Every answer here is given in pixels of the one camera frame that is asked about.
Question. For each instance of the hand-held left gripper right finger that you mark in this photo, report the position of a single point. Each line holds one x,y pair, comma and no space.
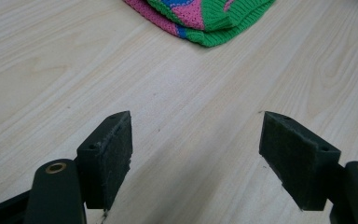
295,165

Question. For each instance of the green pink blue knitted sweater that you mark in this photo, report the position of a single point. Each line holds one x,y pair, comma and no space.
199,18

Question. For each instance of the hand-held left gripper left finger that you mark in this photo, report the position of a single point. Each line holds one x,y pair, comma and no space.
105,174

